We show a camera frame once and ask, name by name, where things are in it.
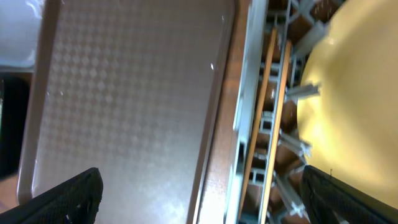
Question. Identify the brown serving tray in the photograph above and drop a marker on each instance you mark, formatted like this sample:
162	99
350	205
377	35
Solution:
130	87

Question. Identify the black tray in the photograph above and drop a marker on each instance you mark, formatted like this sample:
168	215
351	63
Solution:
14	100

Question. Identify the grey dishwasher rack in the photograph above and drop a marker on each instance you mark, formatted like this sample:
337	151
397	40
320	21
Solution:
296	24

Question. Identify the yellow plate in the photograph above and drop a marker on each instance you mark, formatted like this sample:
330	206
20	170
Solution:
352	122

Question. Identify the wooden chopstick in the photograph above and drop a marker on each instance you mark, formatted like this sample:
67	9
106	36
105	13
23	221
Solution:
274	137
256	126

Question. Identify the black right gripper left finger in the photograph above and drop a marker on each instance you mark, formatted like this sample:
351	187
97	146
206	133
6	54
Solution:
76	200

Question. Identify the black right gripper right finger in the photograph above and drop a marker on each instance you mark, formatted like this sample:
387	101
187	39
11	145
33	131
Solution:
327	198

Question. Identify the clear plastic bin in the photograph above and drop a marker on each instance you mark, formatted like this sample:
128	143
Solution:
20	25

